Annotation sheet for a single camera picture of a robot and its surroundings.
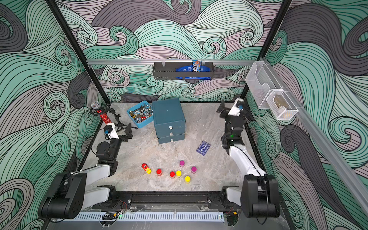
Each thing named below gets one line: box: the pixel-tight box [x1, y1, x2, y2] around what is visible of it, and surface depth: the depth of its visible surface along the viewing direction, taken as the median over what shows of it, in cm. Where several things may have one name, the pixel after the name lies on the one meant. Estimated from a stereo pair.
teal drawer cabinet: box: [151, 98, 186, 144], surface depth 87 cm
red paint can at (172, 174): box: [169, 171, 176, 179], surface depth 82 cm
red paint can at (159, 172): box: [156, 168, 163, 177], surface depth 83 cm
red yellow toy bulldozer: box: [140, 162, 152, 175], surface depth 85 cm
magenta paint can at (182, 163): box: [179, 160, 186, 168], surface depth 87 cm
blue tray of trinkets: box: [126, 100, 154, 129], surface depth 113 cm
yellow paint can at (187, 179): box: [184, 175, 192, 184], surface depth 80 cm
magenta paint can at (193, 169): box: [190, 165, 198, 174], surface depth 83 cm
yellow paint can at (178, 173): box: [175, 169, 183, 178], surface depth 82 cm
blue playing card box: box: [195, 140, 211, 157], surface depth 94 cm
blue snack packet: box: [175, 59, 212, 81], surface depth 93 cm
